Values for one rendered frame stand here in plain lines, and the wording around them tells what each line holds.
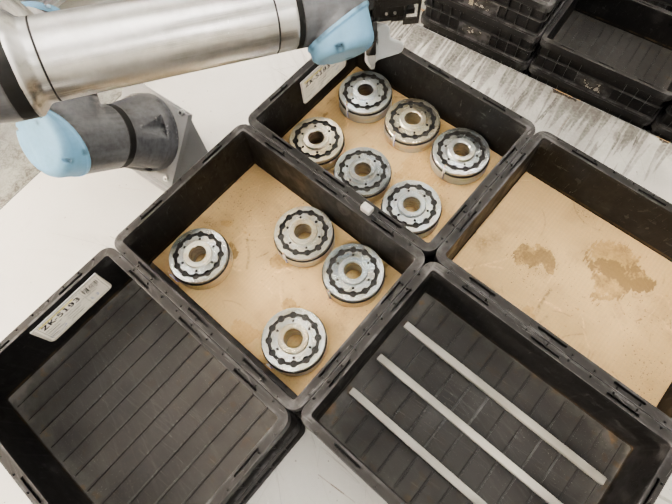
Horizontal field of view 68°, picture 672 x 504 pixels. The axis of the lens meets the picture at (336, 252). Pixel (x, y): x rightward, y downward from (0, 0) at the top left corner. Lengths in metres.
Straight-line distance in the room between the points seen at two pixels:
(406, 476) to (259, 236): 0.45
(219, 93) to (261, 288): 0.57
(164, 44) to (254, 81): 0.75
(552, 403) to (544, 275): 0.20
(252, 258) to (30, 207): 0.58
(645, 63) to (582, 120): 0.68
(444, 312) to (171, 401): 0.46
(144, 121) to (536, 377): 0.80
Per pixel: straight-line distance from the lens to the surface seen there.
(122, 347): 0.90
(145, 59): 0.53
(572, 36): 1.90
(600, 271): 0.93
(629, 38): 1.96
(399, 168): 0.94
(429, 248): 0.76
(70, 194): 1.24
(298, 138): 0.94
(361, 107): 0.98
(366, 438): 0.79
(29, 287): 1.19
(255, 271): 0.87
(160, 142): 1.00
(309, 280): 0.84
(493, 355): 0.83
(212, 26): 0.53
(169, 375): 0.86
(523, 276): 0.88
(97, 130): 0.93
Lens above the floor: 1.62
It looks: 67 degrees down
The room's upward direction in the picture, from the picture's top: 8 degrees counter-clockwise
